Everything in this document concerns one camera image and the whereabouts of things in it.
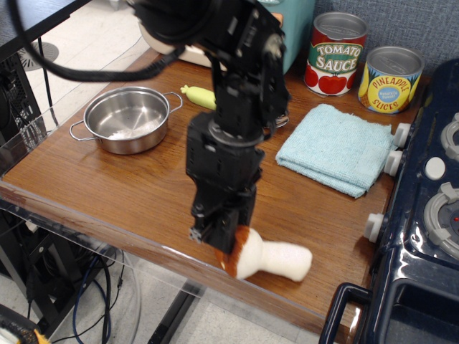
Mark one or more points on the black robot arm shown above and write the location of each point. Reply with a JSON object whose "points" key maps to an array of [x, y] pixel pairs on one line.
{"points": [[245, 45]]}

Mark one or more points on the yellow object bottom left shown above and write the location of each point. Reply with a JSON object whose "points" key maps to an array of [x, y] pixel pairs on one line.
{"points": [[33, 337]]}

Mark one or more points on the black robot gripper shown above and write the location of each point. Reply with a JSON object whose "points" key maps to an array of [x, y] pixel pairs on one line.
{"points": [[225, 169]]}

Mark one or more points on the green handled metal spoon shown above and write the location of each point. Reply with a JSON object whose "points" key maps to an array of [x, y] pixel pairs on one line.
{"points": [[200, 96]]}

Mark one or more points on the white stove knob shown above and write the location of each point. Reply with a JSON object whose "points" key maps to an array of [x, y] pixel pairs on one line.
{"points": [[401, 134], [373, 226], [392, 162]]}

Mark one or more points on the light blue folded towel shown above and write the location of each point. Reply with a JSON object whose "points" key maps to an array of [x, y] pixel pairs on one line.
{"points": [[337, 149]]}

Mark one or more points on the white stove knob upper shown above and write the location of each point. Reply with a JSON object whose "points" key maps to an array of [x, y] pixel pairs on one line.
{"points": [[401, 134]]}

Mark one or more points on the dark blue toy stove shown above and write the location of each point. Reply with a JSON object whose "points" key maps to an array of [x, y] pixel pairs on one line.
{"points": [[413, 294]]}

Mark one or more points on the white stove knob lower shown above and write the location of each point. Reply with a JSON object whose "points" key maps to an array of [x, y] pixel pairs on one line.
{"points": [[373, 226]]}

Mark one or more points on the plush brown white mushroom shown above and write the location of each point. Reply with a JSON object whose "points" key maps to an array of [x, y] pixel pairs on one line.
{"points": [[252, 254]]}

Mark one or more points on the white stove knob middle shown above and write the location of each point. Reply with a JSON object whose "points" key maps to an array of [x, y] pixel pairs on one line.
{"points": [[392, 162]]}

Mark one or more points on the tomato sauce can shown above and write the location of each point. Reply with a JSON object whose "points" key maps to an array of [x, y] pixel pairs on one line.
{"points": [[337, 45]]}

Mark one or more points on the toy microwave oven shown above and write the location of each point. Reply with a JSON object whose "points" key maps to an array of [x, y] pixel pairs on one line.
{"points": [[295, 18]]}

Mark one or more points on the small steel pot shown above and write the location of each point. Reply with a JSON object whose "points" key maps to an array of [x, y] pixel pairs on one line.
{"points": [[127, 120]]}

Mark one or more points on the black desk at left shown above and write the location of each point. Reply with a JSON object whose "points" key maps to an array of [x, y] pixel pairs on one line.
{"points": [[37, 16]]}

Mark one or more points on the pineapple slices can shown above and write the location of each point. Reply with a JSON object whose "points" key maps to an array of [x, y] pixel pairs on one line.
{"points": [[390, 78]]}

